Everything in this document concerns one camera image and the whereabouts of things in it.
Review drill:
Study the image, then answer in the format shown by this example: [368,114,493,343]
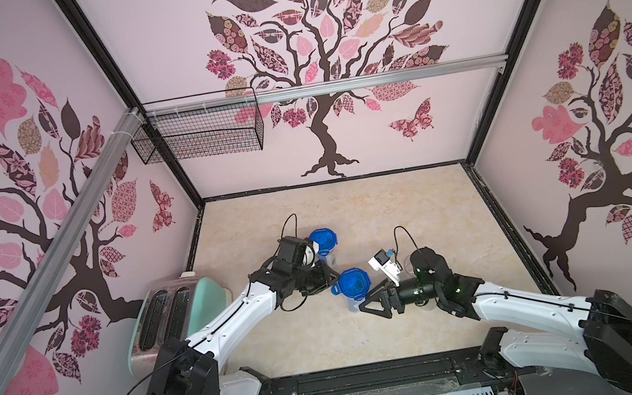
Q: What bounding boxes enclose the blue lid toiletry container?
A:
[331,268,372,313]
[309,228,338,267]

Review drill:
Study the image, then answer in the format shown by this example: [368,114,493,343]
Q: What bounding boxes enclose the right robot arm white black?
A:
[359,248,632,395]

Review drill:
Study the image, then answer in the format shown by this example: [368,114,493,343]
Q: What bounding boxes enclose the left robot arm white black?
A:
[147,236,339,395]

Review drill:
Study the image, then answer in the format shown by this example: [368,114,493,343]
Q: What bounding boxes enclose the clear drinking glass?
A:
[397,257,416,281]

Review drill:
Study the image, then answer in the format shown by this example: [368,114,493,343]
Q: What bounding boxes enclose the mint green silver toaster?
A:
[128,271,233,379]

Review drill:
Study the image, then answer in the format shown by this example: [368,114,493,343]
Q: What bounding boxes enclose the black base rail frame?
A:
[120,322,632,395]

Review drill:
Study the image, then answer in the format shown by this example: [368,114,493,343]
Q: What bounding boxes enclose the black wire basket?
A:
[131,86,265,164]

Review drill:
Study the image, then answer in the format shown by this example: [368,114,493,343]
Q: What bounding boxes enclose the back aluminium rail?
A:
[146,54,508,119]

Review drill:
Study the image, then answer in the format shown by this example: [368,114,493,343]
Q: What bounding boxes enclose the aluminium rail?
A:
[0,107,146,395]
[146,54,508,119]

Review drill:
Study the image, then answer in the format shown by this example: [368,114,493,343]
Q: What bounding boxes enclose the left aluminium rail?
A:
[0,107,146,395]

